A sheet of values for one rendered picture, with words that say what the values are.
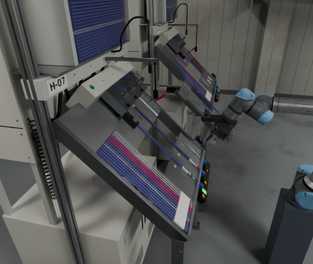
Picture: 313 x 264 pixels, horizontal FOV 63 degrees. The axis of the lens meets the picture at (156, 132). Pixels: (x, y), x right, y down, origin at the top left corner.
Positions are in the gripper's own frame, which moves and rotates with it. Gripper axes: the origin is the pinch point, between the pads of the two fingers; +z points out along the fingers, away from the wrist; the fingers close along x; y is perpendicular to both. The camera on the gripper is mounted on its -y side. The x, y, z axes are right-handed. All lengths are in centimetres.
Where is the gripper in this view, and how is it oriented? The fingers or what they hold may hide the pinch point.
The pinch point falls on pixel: (203, 141)
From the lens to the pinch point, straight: 139.5
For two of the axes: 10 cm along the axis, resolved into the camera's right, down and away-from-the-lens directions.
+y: 8.5, 5.2, 0.3
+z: -4.5, 7.1, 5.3
